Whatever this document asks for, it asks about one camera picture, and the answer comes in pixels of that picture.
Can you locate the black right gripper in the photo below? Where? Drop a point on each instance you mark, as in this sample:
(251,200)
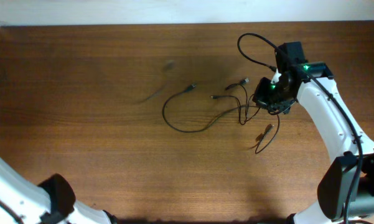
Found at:
(259,96)

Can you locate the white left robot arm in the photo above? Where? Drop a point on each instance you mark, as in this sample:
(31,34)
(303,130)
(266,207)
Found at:
(51,201)

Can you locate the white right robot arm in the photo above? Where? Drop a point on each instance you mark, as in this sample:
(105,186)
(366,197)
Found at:
(346,192)

